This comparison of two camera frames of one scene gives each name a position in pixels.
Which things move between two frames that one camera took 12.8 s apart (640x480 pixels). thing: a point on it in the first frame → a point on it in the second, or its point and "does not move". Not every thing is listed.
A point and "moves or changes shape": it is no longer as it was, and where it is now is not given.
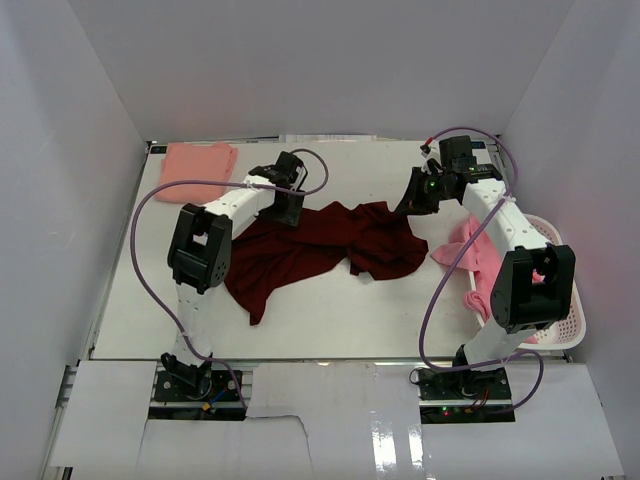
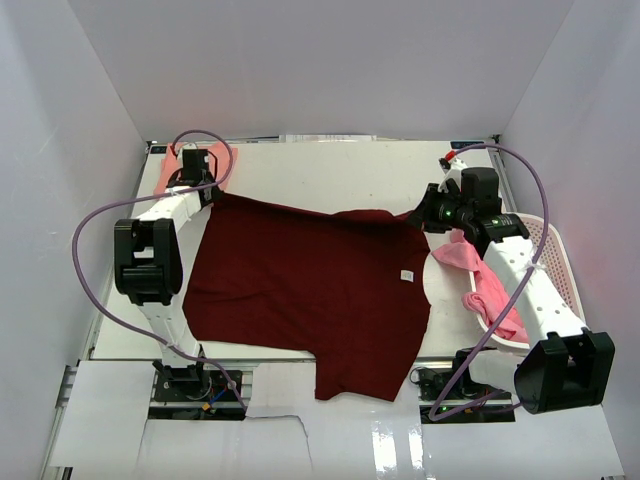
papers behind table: [328, 138] does not move
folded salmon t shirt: [185, 161] does not move
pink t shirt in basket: [480, 257] does not move
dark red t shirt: [272, 252] moves or changes shape
